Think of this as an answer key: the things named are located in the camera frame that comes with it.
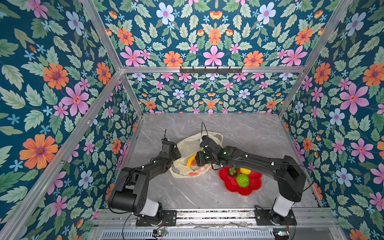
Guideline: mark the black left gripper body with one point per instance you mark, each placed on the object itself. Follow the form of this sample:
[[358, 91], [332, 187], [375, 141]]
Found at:
[[175, 154]]

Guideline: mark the black hook rail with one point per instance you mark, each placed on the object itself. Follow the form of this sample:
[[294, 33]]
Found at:
[[210, 70]]

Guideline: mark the yellow fake lemon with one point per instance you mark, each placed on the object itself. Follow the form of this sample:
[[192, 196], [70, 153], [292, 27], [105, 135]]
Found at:
[[245, 171]]

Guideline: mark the yellow fake banana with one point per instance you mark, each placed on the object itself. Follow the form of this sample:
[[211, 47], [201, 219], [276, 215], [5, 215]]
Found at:
[[192, 163]]

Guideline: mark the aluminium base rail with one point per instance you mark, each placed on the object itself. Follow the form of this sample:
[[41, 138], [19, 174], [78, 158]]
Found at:
[[249, 218]]

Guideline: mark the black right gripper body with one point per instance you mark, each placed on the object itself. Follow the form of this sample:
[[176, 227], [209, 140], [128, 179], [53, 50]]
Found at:
[[203, 158]]

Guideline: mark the cream plastic fruit-print bag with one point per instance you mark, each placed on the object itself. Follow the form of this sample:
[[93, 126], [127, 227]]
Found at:
[[188, 147]]

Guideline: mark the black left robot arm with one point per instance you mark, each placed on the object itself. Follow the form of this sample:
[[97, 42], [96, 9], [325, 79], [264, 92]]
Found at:
[[130, 192]]

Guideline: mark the red flower-shaped plastic bowl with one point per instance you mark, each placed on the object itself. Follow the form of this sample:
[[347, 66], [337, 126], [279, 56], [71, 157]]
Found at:
[[232, 186]]

